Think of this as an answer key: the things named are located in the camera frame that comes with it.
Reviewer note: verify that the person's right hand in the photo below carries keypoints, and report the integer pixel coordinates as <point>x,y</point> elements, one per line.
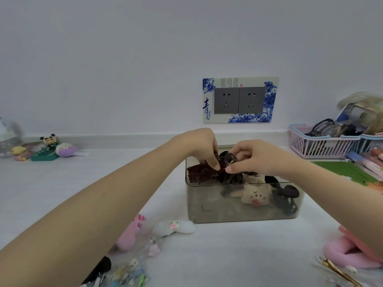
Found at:
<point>260,158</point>

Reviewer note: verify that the person's left hand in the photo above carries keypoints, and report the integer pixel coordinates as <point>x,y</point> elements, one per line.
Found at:
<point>203,146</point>

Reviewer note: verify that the black fabric bow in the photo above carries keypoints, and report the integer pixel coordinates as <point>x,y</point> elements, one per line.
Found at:
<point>270,179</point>

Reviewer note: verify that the beige bear plush clip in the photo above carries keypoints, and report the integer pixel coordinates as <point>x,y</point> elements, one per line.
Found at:
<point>254,195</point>

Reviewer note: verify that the transparent grey storage box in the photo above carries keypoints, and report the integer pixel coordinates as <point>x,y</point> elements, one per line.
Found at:
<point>209,212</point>

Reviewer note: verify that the white fluffy plush clip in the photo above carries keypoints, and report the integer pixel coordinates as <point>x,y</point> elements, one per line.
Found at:
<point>179,227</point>

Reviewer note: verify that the pink beaver plush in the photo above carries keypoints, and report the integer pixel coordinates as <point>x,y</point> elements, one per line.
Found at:
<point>344,254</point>

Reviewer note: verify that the pile of small hair clips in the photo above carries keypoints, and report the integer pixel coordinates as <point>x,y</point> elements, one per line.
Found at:
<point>133,267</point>

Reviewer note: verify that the person's right forearm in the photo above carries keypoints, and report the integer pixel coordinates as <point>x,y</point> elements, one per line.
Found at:
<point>338,200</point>

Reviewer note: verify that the person's left forearm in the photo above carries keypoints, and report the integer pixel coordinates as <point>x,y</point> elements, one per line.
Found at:
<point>89,212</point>

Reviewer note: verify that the pink plastic basket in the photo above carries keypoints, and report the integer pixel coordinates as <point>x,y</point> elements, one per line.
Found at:
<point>323,147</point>

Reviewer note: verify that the dark framed eyeglasses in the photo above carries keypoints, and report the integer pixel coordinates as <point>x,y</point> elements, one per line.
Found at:
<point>326,128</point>

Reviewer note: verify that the green desk mat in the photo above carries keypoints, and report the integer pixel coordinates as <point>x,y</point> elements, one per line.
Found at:
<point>338,170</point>

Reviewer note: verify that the blue plastic basket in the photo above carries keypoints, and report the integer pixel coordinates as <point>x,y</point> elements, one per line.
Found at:
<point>372,143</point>

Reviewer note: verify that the purple white plush ball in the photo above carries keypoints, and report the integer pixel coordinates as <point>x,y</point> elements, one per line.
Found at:
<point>66,150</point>

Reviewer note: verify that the panda figurine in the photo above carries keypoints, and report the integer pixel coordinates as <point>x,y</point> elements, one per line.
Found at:
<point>48,141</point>

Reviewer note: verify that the small pink grey figurine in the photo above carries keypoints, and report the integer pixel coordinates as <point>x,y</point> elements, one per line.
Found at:
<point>33,146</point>

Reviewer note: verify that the small yellow figurine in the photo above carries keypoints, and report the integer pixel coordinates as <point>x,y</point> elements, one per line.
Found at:
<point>19,150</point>

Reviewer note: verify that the clear plastic bottle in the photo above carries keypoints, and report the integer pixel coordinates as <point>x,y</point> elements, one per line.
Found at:
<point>10,143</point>

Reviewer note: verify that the white bottle with blue cap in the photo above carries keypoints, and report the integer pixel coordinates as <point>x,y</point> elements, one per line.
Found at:
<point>2,128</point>

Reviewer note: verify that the blue floral socket frame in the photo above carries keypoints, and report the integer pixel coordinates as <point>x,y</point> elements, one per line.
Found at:
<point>208,115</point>

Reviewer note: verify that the grey wall socket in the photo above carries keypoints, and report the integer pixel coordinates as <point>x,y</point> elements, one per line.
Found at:
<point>226,101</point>
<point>252,100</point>

